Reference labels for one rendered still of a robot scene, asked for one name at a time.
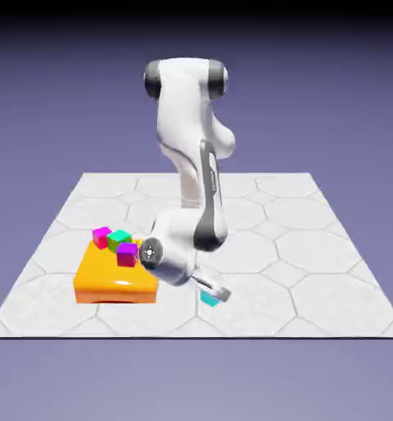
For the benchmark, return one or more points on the small green cube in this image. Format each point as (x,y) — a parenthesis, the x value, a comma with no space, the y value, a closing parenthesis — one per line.
(119,237)

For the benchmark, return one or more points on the small magenta cube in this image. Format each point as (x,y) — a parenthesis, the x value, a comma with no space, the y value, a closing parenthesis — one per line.
(100,235)

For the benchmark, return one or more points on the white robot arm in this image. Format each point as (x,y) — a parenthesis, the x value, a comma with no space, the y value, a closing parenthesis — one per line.
(183,131)

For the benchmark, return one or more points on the small purple cube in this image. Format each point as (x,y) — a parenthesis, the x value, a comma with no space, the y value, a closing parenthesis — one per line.
(127,255)

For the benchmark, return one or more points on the large orange box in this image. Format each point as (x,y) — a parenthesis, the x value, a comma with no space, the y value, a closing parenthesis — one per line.
(111,279)

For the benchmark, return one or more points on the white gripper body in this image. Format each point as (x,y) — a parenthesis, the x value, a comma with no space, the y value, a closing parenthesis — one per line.
(213,283)

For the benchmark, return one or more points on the small cyan cube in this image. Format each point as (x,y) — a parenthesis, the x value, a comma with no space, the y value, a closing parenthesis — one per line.
(209,299)

